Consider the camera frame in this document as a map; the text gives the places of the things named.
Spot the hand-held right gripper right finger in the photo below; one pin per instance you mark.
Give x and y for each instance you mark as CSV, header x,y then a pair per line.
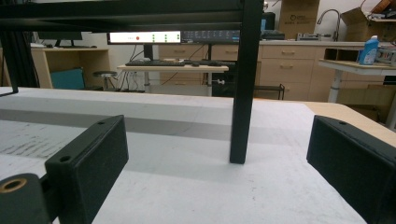
x,y
355,161

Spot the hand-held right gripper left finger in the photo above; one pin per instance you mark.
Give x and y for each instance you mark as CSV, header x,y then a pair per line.
x,y
90,165

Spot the teal chair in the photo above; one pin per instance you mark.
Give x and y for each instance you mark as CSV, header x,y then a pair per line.
x,y
67,79

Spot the round black stool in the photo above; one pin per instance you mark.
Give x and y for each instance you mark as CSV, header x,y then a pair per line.
x,y
105,74

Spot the white-legged side table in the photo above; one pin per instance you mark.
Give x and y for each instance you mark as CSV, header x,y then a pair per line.
x,y
355,70

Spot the light wooden desk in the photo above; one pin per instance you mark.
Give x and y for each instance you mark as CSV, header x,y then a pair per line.
x,y
62,62

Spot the blue plastic bottle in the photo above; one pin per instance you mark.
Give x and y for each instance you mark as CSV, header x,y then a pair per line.
x,y
369,51

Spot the wooden drawer cabinet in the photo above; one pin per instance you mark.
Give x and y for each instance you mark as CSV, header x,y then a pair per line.
x,y
289,68

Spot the black keyboard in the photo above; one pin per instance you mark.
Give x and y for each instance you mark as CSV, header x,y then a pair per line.
x,y
155,63

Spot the wooden standing desk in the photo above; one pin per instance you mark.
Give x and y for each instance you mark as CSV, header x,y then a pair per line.
x,y
174,68

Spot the small dark monitor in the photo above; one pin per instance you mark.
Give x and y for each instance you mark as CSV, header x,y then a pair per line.
x,y
60,37

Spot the open cardboard box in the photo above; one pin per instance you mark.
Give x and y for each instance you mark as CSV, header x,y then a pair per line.
x,y
367,25

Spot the metal faucet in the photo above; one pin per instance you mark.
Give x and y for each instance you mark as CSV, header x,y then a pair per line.
x,y
330,23

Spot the black computer mouse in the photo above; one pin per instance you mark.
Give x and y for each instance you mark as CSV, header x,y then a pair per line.
x,y
195,64

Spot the wide computer monitor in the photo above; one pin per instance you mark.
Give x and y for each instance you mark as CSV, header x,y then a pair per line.
x,y
174,37

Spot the tall cardboard box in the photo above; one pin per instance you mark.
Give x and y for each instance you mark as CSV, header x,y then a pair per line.
x,y
298,17

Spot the black metal frame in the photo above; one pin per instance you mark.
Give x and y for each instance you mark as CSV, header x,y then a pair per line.
x,y
246,81

